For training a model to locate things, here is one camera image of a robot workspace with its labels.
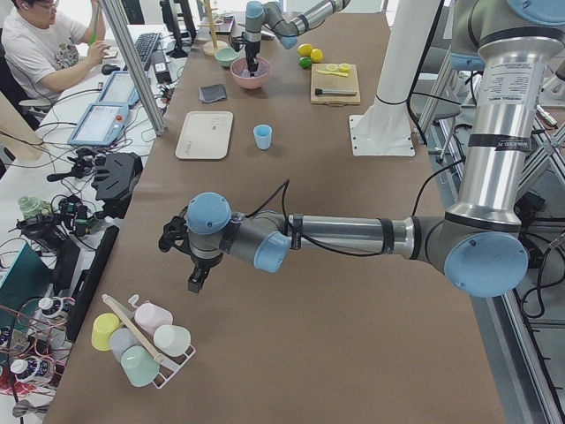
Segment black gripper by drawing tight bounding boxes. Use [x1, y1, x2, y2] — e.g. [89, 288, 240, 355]
[158, 207, 223, 293]
[230, 30, 261, 77]

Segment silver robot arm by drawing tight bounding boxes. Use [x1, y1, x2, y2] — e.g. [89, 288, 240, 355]
[230, 0, 350, 76]
[158, 1, 564, 298]

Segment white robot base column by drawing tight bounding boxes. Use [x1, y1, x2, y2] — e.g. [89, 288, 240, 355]
[350, 0, 443, 156]

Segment pink bowl of ice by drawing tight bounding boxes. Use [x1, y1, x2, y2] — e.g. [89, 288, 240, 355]
[230, 57, 270, 89]

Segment wooden cup stand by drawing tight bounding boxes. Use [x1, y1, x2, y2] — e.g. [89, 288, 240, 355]
[198, 0, 228, 57]

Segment pink plastic cup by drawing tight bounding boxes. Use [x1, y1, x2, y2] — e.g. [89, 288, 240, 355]
[133, 302, 173, 336]

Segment light blue plastic cup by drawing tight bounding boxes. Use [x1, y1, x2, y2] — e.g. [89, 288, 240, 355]
[252, 124, 273, 150]

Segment white plastic cup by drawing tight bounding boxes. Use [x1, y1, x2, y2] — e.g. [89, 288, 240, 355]
[153, 324, 192, 357]

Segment grey plastic cup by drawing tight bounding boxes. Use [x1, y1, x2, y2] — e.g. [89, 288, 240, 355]
[109, 327, 138, 362]

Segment yellow plastic cup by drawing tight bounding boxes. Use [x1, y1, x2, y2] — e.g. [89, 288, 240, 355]
[91, 313, 121, 352]

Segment mint green plastic cup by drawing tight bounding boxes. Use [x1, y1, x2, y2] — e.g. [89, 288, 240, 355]
[120, 345, 160, 387]

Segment green ceramic bowl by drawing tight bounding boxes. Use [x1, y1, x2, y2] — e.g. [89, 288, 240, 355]
[215, 47, 240, 68]

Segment grey folded cloth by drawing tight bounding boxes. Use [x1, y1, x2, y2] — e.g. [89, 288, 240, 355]
[199, 84, 227, 103]

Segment green lime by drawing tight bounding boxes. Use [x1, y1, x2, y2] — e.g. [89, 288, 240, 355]
[298, 57, 313, 69]

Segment yellow lemon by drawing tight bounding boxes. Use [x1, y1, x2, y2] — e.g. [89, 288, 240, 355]
[297, 43, 313, 57]
[309, 49, 324, 63]

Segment wooden cutting board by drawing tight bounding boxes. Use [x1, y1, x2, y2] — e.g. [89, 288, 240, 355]
[310, 64, 361, 105]

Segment cream serving tray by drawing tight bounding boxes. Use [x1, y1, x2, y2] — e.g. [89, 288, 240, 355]
[175, 111, 233, 160]

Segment black keyboard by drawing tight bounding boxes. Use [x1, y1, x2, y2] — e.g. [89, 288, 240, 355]
[134, 33, 161, 62]

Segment blue teach pendant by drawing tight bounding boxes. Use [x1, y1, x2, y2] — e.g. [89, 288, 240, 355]
[67, 102, 130, 147]
[98, 71, 139, 107]

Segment seated person white shirt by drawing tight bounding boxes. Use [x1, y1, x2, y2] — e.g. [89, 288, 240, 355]
[1, 1, 109, 102]

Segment black handled knife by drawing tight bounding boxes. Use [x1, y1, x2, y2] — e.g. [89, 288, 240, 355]
[314, 88, 358, 96]

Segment white wire cup rack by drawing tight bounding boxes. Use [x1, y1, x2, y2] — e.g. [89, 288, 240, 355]
[102, 293, 196, 389]

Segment aluminium frame post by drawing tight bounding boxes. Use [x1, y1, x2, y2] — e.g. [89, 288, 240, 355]
[99, 0, 166, 136]

